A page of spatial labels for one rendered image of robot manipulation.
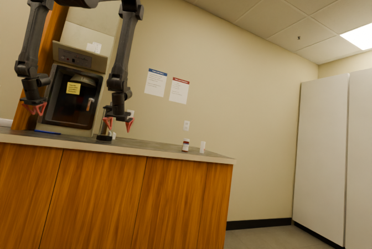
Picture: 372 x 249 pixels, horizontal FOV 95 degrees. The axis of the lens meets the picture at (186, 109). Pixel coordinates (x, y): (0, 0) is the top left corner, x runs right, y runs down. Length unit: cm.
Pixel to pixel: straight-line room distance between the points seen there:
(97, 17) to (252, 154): 229
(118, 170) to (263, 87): 222
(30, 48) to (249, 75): 228
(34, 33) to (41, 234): 101
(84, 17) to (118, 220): 138
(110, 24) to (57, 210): 125
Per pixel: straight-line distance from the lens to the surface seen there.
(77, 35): 152
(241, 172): 247
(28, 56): 118
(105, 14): 160
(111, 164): 113
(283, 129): 299
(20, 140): 115
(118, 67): 87
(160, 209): 127
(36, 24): 123
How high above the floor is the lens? 107
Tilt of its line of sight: 8 degrees up
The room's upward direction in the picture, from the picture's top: 9 degrees clockwise
